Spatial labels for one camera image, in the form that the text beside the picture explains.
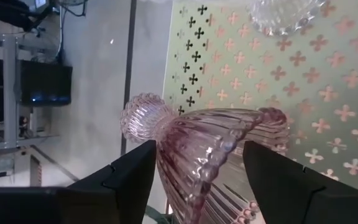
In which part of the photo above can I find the grey metal rack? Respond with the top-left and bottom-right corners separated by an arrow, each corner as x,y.
0,29 -> 61,187

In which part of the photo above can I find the pink ribbed glass candle holder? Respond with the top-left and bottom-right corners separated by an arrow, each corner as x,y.
119,92 -> 291,224

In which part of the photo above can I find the green perforated metal shelf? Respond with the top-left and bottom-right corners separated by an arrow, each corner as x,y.
162,0 -> 358,224

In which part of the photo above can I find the black hanging cable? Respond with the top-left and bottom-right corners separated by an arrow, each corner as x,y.
53,0 -> 88,62

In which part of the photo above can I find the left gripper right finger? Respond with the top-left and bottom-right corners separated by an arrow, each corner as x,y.
242,141 -> 358,224

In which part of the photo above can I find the clear ribbed glass candle holder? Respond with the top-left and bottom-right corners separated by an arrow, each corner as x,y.
247,0 -> 328,37

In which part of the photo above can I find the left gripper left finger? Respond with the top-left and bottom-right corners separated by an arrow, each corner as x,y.
57,139 -> 158,224

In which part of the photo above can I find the black monitor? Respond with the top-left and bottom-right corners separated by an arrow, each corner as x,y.
19,60 -> 73,107

